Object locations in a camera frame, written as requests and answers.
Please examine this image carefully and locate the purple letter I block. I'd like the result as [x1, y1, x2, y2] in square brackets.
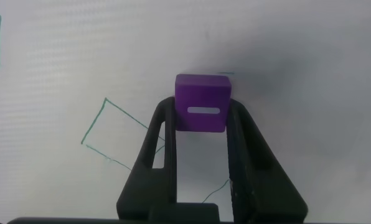
[174, 73, 232, 134]

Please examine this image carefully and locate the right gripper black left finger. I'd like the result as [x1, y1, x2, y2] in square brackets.
[116, 96, 178, 221]

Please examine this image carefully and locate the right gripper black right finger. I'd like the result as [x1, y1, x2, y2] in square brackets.
[225, 98, 309, 223]

